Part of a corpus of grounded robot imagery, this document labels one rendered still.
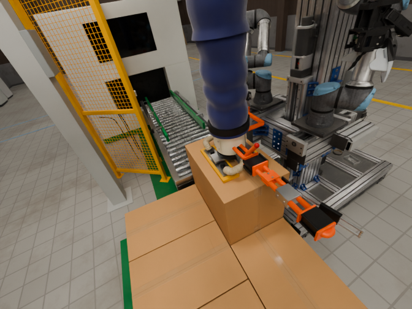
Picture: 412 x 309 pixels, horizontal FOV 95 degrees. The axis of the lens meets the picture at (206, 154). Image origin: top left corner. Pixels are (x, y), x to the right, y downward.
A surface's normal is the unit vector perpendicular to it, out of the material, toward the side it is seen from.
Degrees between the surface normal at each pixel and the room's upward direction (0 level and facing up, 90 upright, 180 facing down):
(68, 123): 90
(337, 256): 0
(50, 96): 90
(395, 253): 0
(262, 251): 0
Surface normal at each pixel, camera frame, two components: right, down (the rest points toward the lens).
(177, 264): -0.15, -0.79
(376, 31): 0.08, 0.59
